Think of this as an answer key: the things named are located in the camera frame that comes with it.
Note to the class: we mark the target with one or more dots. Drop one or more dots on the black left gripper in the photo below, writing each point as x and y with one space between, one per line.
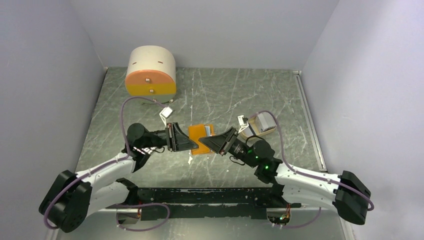
177 140

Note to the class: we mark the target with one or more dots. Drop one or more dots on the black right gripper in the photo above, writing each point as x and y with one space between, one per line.
218 143

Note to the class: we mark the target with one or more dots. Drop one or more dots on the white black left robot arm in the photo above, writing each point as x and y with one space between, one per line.
73 196

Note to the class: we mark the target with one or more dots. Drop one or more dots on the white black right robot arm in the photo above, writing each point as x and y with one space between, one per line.
343 193

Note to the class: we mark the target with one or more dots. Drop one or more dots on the stack of grey cards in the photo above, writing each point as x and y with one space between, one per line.
265 122

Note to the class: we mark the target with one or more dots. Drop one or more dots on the colourful striped packet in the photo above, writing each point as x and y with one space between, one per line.
139 153

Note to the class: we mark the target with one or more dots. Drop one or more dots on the beige oval tray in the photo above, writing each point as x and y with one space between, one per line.
253 131

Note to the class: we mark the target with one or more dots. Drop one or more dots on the beige orange drawer cabinet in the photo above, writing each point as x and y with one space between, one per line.
151 73

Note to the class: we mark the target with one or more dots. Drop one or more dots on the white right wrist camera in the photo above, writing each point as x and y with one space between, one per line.
243 123

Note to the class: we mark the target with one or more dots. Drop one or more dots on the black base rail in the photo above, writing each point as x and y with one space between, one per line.
178 203

